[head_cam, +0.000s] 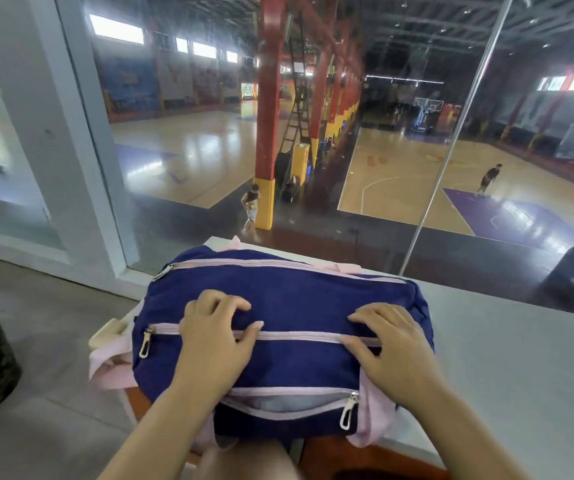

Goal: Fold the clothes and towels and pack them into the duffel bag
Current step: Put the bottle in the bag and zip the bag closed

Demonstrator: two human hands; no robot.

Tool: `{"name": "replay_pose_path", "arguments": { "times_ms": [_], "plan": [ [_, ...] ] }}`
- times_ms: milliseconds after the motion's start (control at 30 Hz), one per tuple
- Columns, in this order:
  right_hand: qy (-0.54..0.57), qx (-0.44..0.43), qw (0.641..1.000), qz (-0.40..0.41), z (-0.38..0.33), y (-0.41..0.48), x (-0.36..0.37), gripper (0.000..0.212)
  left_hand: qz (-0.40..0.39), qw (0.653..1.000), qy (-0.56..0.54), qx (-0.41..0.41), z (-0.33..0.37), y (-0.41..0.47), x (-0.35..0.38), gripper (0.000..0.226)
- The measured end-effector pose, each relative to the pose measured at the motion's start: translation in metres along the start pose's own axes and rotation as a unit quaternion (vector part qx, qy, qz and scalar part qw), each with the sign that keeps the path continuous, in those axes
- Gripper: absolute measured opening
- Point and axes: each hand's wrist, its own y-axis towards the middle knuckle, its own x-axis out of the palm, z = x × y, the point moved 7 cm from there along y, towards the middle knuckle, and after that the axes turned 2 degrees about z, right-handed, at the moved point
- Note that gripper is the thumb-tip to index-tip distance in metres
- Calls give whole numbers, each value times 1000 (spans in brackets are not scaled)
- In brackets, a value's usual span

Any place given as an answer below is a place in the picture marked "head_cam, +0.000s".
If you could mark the person's right hand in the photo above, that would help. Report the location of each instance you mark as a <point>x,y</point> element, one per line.
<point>399,359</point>

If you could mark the person's left hand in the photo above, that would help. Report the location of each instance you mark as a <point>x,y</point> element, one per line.
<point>212,352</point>

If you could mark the person's left thumb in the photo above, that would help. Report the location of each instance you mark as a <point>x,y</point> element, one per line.
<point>250,333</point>

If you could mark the person's right thumb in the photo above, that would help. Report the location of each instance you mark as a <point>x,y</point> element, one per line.
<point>354,348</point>

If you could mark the person's left little finger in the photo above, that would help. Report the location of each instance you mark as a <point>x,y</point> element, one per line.
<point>190,310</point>

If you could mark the person's left middle finger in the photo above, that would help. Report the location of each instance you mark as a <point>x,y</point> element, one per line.
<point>223,298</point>

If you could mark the blue duffel bag pink trim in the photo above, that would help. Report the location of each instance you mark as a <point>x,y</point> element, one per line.
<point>297,299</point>

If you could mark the person's right forearm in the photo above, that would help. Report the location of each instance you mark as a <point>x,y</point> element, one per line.
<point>462,439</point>

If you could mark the person's left forearm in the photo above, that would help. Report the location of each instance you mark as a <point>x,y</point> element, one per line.
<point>166,429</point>

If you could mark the red table side panel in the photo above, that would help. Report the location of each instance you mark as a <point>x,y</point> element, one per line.
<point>332,457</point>

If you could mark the black bag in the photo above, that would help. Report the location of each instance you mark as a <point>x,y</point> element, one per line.
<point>289,190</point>

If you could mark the person's leg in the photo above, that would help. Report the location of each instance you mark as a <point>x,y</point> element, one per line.
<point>249,462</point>

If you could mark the blue bin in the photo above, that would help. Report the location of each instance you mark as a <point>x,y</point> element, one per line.
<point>309,173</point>

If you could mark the red column yellow padding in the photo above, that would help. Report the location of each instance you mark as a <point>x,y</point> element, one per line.
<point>268,109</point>

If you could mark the tall metal ladder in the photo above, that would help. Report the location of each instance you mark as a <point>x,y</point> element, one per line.
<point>294,94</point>

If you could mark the metal glass joint strip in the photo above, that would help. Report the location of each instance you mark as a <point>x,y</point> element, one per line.
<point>449,137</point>

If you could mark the row of red columns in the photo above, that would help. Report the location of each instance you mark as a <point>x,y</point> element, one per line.
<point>329,79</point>

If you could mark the basketball hoop stand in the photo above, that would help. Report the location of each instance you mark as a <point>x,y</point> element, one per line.
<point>424,114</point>

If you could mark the white window frame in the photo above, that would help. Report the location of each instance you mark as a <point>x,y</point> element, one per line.
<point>46,144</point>

